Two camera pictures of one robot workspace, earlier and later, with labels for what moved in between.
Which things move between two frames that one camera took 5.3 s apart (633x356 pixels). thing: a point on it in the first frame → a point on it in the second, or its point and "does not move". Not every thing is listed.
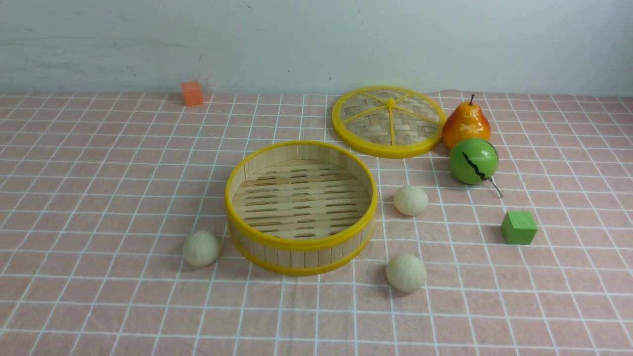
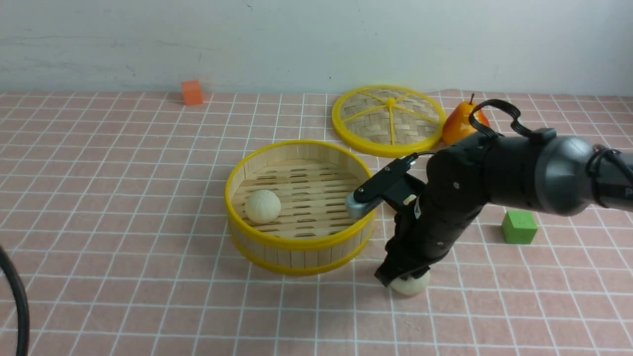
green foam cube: [519, 228] does not move
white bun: [201, 248] → [262, 206]
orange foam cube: [192, 94] does not move
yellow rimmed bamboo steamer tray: [299, 207] does not move
